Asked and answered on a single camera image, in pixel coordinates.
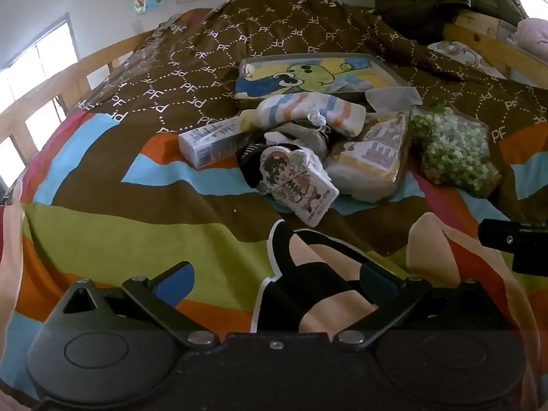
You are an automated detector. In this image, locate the wooden bed rail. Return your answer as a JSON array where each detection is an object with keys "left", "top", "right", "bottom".
[{"left": 0, "top": 30, "right": 148, "bottom": 155}]

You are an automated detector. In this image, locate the bag of green foam pieces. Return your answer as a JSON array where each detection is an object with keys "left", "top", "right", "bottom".
[{"left": 409, "top": 103, "right": 502, "bottom": 198}]

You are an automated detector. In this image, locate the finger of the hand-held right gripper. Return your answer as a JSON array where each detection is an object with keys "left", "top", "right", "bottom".
[{"left": 478, "top": 218, "right": 548, "bottom": 275}]

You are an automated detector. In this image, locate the pink cloth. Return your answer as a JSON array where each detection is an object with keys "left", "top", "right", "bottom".
[{"left": 515, "top": 18, "right": 548, "bottom": 52}]

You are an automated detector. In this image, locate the translucent white plastic bag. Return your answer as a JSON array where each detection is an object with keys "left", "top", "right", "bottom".
[{"left": 365, "top": 86, "right": 423, "bottom": 111}]

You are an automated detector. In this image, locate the blue orange striped sock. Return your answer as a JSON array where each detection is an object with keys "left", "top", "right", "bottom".
[{"left": 240, "top": 92, "right": 366, "bottom": 135}]

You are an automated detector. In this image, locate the cartoon printed packet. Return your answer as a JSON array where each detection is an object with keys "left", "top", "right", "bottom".
[{"left": 256, "top": 146, "right": 340, "bottom": 227}]

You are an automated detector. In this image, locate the white grey face mask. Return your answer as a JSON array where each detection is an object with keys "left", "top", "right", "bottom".
[{"left": 263, "top": 111, "right": 332, "bottom": 155}]

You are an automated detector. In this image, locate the floral patterned pillow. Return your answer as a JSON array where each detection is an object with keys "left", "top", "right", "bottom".
[{"left": 427, "top": 40, "right": 508, "bottom": 80}]

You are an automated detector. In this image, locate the cartoon print storage box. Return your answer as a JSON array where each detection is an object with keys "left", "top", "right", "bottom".
[{"left": 235, "top": 53, "right": 418, "bottom": 103}]

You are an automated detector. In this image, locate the black cloth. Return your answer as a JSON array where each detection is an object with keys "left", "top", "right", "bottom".
[{"left": 235, "top": 139, "right": 279, "bottom": 190}]

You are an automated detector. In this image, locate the window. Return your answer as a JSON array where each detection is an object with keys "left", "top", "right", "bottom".
[{"left": 0, "top": 13, "right": 92, "bottom": 193}]

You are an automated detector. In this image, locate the brown colourful printed duvet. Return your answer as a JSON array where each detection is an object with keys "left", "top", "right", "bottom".
[{"left": 0, "top": 0, "right": 548, "bottom": 411}]

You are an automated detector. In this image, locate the yellow tissue pack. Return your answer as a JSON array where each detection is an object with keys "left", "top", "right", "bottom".
[{"left": 327, "top": 112, "right": 412, "bottom": 203}]

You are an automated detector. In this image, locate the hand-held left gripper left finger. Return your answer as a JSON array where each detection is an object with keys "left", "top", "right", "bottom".
[{"left": 63, "top": 261, "right": 220, "bottom": 350}]

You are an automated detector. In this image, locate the pale wooden bed beam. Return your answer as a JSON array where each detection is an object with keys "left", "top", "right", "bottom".
[{"left": 443, "top": 9, "right": 548, "bottom": 80}]

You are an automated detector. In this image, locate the white rectangular carton pack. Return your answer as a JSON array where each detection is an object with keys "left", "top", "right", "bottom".
[{"left": 177, "top": 120, "right": 241, "bottom": 169}]

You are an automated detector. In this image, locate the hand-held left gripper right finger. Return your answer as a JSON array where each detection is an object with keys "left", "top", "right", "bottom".
[{"left": 336, "top": 260, "right": 494, "bottom": 349}]

